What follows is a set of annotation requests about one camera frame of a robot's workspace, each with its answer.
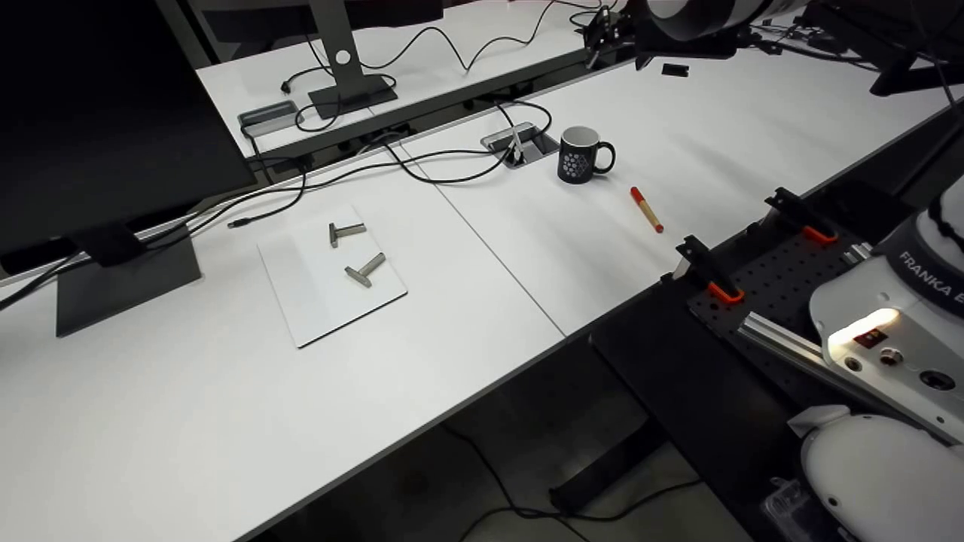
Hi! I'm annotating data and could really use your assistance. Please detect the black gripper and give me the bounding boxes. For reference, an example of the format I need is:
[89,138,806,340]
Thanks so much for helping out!
[579,7,712,71]

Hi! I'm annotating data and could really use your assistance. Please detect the red capped wooden marker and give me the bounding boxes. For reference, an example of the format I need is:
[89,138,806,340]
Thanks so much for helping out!
[626,184,666,238]

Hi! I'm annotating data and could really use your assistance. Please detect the black mug with white print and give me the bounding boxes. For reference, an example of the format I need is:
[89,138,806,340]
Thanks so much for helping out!
[555,122,617,187]

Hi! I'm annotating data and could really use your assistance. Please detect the black monitor stand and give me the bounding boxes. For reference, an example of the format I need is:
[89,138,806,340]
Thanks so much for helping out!
[305,0,400,122]

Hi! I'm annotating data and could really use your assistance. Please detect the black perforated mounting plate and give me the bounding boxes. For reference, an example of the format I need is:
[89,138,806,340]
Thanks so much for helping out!
[687,224,878,340]

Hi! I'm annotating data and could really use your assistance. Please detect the black equipment stand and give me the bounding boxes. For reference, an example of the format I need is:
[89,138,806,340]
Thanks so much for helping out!
[801,0,964,99]

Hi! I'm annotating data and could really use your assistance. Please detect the grey T-shaped piece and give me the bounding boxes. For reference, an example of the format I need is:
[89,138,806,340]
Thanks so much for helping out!
[343,249,392,292]
[327,217,372,249]

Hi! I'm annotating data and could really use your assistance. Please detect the dark grey docking hub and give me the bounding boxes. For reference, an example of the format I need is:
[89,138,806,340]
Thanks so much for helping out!
[234,99,300,132]

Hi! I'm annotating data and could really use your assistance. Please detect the white flat board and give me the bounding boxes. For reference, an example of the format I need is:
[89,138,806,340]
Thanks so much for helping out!
[254,200,412,351]

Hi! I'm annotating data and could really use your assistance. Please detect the black floor box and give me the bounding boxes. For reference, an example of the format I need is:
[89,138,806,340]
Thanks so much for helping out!
[545,423,666,517]

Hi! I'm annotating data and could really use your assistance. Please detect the large black monitor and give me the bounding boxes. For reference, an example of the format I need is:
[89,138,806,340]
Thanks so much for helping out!
[0,0,259,340]

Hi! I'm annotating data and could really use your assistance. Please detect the black looped cable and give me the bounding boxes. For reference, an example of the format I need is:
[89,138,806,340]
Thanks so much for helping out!
[489,97,559,144]

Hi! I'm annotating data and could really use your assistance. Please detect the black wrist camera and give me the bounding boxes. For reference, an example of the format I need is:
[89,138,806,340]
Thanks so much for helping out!
[701,24,767,60]

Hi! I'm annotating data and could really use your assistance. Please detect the grey table cable box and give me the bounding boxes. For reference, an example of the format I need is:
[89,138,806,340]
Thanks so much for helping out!
[478,116,560,168]

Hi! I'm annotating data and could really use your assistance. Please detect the black long cable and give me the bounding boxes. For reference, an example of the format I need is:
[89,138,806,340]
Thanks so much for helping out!
[227,138,509,231]

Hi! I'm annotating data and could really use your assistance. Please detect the black clamp with orange handle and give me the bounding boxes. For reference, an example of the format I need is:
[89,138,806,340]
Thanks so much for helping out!
[761,184,842,249]
[673,231,751,310]

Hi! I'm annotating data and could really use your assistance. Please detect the aluminium rail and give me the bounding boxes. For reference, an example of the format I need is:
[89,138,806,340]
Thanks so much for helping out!
[734,308,838,369]

